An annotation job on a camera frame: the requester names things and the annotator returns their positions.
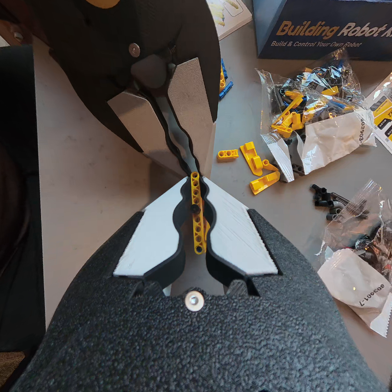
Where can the short yellow three-hole beam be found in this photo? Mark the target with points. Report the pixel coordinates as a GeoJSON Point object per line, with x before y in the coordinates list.
{"type": "Point", "coordinates": [228, 155]}

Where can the small yellow connector piece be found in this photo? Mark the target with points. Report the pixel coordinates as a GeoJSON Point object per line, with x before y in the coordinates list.
{"type": "Point", "coordinates": [271, 165]}

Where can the loose black connector parts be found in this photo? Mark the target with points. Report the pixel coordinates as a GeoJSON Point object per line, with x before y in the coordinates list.
{"type": "Point", "coordinates": [327, 202]}

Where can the grey desk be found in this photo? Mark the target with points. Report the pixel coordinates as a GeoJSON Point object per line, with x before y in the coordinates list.
{"type": "Point", "coordinates": [92, 202]}

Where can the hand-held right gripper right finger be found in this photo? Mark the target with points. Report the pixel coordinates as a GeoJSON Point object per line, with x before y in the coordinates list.
{"type": "Point", "coordinates": [242, 242]}

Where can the short yellow beam blue pin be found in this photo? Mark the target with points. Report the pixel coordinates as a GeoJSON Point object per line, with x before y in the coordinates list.
{"type": "Point", "coordinates": [224, 79]}

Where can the yellow L-shaped piece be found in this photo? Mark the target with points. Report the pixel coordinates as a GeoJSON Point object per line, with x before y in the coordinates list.
{"type": "Point", "coordinates": [250, 156]}

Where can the plastic bag of black parts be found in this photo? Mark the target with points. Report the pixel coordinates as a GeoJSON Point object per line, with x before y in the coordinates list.
{"type": "Point", "coordinates": [361, 269]}

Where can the plastic bag of yellow parts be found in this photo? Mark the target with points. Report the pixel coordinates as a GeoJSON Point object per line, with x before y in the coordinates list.
{"type": "Point", "coordinates": [318, 122]}

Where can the yellow beam black pin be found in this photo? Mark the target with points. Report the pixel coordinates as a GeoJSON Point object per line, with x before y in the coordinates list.
{"type": "Point", "coordinates": [196, 226]}

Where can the blue kit box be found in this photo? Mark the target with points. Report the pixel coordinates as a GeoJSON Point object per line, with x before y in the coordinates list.
{"type": "Point", "coordinates": [324, 30]}

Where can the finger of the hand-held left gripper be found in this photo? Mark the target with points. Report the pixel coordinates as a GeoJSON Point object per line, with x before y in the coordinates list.
{"type": "Point", "coordinates": [193, 104]}
{"type": "Point", "coordinates": [144, 122]}

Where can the open white instruction manual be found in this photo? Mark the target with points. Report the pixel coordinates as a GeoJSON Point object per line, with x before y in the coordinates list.
{"type": "Point", "coordinates": [229, 15]}

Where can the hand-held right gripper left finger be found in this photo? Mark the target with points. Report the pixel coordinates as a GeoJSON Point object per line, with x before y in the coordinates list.
{"type": "Point", "coordinates": [150, 245]}

